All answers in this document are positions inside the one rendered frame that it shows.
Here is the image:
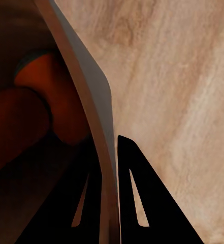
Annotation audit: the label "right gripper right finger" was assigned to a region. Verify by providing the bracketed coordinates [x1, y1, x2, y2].
[117, 135, 204, 244]

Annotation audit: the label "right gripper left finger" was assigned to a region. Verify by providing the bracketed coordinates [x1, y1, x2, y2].
[14, 138, 102, 244]

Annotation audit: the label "trash can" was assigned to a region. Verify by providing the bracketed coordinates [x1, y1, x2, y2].
[0, 0, 121, 244]

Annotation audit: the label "can of soda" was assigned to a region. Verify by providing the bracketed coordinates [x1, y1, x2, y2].
[13, 49, 92, 147]
[0, 86, 51, 169]

